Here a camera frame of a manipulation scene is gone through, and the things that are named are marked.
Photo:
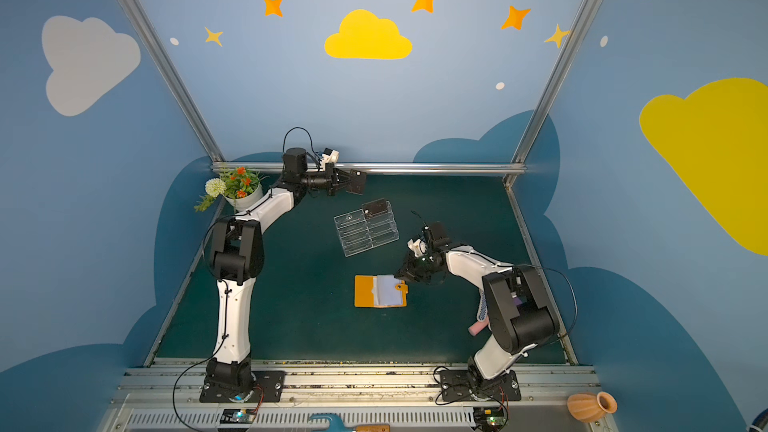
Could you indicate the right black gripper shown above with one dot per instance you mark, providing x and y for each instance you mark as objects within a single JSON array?
[{"x": 417, "y": 266}]

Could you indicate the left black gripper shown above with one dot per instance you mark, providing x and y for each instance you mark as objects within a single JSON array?
[{"x": 336, "y": 179}]

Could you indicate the yellow leather card holder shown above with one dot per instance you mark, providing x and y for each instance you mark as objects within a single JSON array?
[{"x": 381, "y": 291}]

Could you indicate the clear plastic organizer tray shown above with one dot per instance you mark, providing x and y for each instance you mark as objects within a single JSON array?
[{"x": 358, "y": 234}]

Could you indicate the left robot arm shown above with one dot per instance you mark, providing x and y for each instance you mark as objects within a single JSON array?
[{"x": 237, "y": 258}]

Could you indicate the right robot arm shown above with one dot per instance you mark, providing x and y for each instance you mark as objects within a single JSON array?
[{"x": 520, "y": 314}]

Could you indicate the potted flower plant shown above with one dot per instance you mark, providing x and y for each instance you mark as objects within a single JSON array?
[{"x": 240, "y": 187}]

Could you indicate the right controller board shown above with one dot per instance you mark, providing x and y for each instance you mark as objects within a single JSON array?
[{"x": 489, "y": 419}]

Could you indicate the controller board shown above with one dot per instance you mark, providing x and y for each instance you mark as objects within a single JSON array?
[
  {"x": 489, "y": 419},
  {"x": 245, "y": 417}
]

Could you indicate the terracotta clay vase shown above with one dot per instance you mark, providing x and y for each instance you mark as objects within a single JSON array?
[{"x": 589, "y": 407}]

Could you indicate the left controller board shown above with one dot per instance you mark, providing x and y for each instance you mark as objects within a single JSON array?
[{"x": 245, "y": 417}]

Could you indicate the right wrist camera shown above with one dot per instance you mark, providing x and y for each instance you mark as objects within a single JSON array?
[{"x": 417, "y": 247}]

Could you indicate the aluminium frame rear bar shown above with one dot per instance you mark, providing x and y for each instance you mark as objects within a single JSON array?
[{"x": 420, "y": 169}]

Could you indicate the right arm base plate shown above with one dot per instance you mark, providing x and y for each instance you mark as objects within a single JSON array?
[{"x": 467, "y": 385}]

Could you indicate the aluminium frame left post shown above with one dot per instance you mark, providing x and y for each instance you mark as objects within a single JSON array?
[{"x": 143, "y": 26}]

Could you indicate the aluminium frame post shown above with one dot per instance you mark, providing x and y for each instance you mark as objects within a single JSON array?
[
  {"x": 580, "y": 26},
  {"x": 143, "y": 26}
]

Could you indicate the teal handled tool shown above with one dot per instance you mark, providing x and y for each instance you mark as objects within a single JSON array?
[{"x": 336, "y": 424}]

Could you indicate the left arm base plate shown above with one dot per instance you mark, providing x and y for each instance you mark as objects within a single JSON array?
[{"x": 270, "y": 387}]

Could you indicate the aluminium front rail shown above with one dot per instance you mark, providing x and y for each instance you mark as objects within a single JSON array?
[{"x": 165, "y": 397}]

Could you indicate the aluminium frame right post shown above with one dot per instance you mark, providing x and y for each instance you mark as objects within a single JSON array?
[{"x": 580, "y": 26}]

